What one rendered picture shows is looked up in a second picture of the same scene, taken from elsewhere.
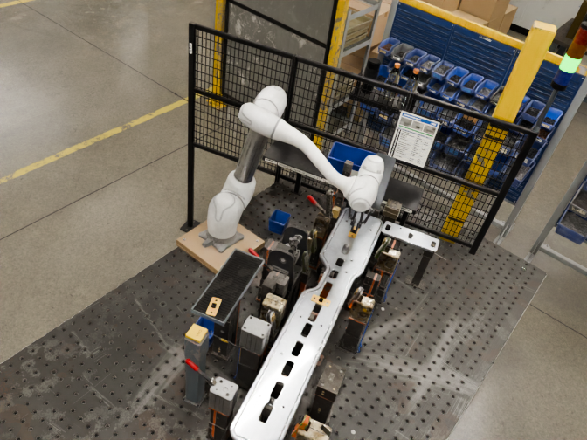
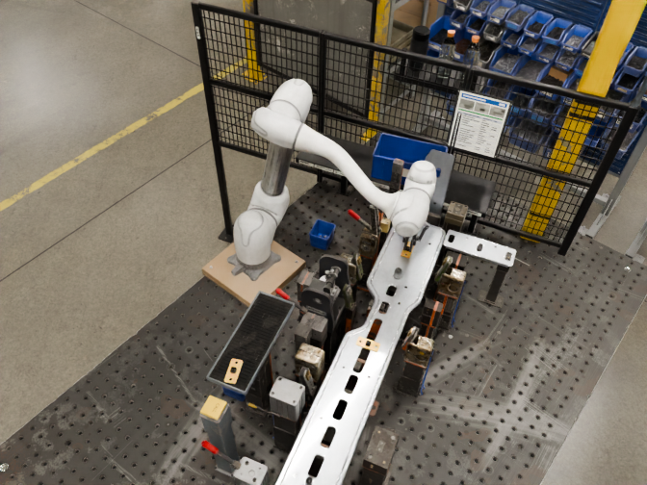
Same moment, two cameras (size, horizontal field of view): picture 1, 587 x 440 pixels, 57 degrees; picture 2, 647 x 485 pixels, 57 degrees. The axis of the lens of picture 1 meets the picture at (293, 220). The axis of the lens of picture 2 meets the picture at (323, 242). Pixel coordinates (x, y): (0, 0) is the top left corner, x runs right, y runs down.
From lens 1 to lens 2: 40 cm
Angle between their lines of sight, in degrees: 8
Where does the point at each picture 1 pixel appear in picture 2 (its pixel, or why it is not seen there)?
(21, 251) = (43, 280)
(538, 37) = not seen: outside the picture
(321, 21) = not seen: outside the picture
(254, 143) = (278, 151)
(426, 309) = (504, 333)
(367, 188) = (414, 207)
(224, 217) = (251, 242)
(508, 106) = (598, 75)
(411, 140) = (476, 126)
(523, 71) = (615, 30)
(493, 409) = (595, 435)
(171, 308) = (198, 354)
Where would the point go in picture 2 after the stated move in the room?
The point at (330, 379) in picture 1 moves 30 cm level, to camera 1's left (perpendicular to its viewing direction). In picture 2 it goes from (379, 449) to (285, 436)
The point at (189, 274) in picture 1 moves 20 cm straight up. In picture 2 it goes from (219, 310) to (214, 282)
